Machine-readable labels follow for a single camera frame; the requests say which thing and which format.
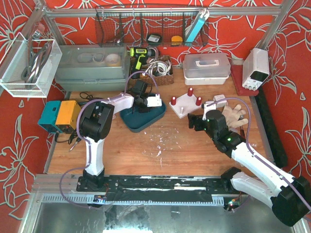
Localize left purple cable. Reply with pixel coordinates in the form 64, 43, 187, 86
59, 72, 160, 210

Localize teal plastic tray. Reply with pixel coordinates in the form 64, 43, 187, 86
120, 93, 166, 133

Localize red mat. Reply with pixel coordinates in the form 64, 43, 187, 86
231, 65, 259, 96

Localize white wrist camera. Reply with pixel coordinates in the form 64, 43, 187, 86
201, 101, 216, 121
147, 94, 162, 107

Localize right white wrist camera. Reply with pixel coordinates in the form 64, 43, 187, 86
201, 101, 216, 121

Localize white four-peg base plate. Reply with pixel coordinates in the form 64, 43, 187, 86
169, 94, 201, 118

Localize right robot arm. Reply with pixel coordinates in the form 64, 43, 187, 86
188, 110, 311, 227

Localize woven brown basket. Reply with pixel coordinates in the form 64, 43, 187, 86
127, 55, 174, 88

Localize soldering iron pen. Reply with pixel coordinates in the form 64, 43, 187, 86
69, 138, 81, 152

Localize white bench power supply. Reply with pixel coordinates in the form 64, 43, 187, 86
242, 48, 270, 91

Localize green yellow cordless drill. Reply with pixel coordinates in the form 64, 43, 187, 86
130, 47, 156, 79

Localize purple cable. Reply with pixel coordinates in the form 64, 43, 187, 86
206, 96, 311, 223
59, 72, 160, 210

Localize beige work glove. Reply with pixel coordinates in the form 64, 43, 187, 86
222, 104, 248, 128

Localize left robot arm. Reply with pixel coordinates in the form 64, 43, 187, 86
77, 81, 148, 181

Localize yellow tape measure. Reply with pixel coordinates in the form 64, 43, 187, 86
171, 35, 183, 46

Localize red spring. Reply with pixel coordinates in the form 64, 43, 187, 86
171, 96, 176, 106
195, 97, 202, 106
187, 87, 193, 97

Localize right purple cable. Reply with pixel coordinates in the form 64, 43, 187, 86
206, 96, 311, 223

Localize white clear lidded toolbox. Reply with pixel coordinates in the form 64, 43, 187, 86
183, 53, 231, 85

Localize black wire wall basket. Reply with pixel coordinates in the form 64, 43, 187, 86
95, 3, 208, 47

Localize white coiled cable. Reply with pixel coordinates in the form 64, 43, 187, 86
142, 60, 172, 77

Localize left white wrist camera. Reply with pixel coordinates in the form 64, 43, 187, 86
147, 94, 162, 107

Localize teal power supply box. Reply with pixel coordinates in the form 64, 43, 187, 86
38, 100, 62, 133

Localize grey plastic storage box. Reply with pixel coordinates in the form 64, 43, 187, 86
55, 45, 130, 92

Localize grey coiled cable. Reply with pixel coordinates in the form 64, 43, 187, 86
21, 36, 52, 89

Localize clear acrylic bin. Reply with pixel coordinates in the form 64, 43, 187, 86
0, 33, 62, 98

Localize blue white book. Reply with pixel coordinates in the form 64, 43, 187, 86
185, 8, 210, 46

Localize black tangled cables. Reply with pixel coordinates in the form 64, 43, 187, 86
54, 91, 98, 145

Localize white cube charger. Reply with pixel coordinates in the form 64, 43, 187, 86
213, 94, 227, 108

